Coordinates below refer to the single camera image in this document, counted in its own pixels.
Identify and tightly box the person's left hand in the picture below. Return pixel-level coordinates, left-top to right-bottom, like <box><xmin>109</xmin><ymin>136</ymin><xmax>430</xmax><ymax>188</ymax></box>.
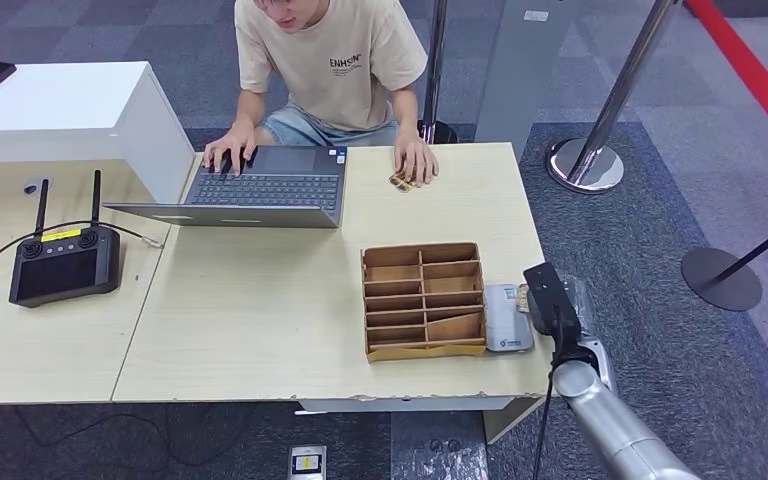
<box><xmin>393</xmin><ymin>129</ymin><xmax>440</xmax><ymax>189</ymax></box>

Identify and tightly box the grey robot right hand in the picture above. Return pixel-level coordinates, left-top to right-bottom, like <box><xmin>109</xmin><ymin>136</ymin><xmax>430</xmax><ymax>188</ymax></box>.
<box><xmin>564</xmin><ymin>274</ymin><xmax>601</xmax><ymax>340</ymax></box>

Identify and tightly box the person's right hand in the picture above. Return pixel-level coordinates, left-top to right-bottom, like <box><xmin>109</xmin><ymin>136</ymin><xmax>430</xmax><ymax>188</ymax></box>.
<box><xmin>201</xmin><ymin>120</ymin><xmax>259</xmax><ymax>177</ymax></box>

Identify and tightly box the brown wooden compartment tray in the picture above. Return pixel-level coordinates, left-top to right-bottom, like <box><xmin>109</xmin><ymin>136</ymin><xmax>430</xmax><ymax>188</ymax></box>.
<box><xmin>360</xmin><ymin>241</ymin><xmax>488</xmax><ymax>364</ymax></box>

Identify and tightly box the person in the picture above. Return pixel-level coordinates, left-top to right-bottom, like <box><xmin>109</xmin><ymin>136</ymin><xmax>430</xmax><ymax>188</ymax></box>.
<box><xmin>201</xmin><ymin>0</ymin><xmax>440</xmax><ymax>193</ymax></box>

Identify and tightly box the grey open laptop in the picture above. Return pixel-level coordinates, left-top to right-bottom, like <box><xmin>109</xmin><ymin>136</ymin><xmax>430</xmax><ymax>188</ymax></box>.
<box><xmin>103</xmin><ymin>145</ymin><xmax>349</xmax><ymax>230</ymax></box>

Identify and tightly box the white desk underframe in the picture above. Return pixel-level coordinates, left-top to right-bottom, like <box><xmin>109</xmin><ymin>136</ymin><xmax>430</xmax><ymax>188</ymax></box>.
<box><xmin>294</xmin><ymin>396</ymin><xmax>548</xmax><ymax>445</ymax></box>

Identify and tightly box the white counter box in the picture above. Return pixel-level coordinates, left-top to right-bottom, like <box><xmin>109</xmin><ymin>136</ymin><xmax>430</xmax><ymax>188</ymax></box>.
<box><xmin>0</xmin><ymin>60</ymin><xmax>196</xmax><ymax>205</ymax></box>

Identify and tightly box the plastic film covered base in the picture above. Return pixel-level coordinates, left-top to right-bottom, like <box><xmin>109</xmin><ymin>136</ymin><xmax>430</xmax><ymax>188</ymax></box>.
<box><xmin>390</xmin><ymin>410</ymin><xmax>489</xmax><ymax>480</ymax></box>

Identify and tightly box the black remote controller with antennas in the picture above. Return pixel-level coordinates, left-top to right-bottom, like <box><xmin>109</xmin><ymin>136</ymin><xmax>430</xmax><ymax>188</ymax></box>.
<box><xmin>8</xmin><ymin>170</ymin><xmax>122</xmax><ymax>309</ymax></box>

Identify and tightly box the red barrier belt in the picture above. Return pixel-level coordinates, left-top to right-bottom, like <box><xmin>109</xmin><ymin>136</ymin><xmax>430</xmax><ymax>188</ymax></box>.
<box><xmin>685</xmin><ymin>0</ymin><xmax>768</xmax><ymax>166</ymax></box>

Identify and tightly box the steel floor socket plate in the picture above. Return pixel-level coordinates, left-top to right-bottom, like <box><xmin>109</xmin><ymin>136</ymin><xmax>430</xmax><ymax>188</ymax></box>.
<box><xmin>289</xmin><ymin>445</ymin><xmax>328</xmax><ymax>480</ymax></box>

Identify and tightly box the black white wrist camera box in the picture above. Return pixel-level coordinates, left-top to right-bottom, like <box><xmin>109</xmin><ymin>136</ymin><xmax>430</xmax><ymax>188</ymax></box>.
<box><xmin>523</xmin><ymin>262</ymin><xmax>584</xmax><ymax>346</ymax></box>

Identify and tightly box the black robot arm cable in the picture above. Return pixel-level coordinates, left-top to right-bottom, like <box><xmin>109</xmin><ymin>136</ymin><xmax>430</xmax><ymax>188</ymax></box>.
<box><xmin>530</xmin><ymin>304</ymin><xmax>567</xmax><ymax>480</ymax></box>

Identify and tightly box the black controller cable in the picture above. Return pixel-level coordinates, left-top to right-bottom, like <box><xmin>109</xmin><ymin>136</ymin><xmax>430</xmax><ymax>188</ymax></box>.
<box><xmin>0</xmin><ymin>220</ymin><xmax>164</xmax><ymax>291</ymax></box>

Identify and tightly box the black stanchion post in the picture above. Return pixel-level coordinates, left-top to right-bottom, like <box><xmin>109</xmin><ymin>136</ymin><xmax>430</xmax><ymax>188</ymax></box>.
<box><xmin>680</xmin><ymin>210</ymin><xmax>768</xmax><ymax>313</ymax></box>

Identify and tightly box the chrome stanchion post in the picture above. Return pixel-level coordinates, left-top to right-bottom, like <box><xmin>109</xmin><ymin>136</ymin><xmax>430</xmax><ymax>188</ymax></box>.
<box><xmin>546</xmin><ymin>0</ymin><xmax>680</xmax><ymax>195</ymax></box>

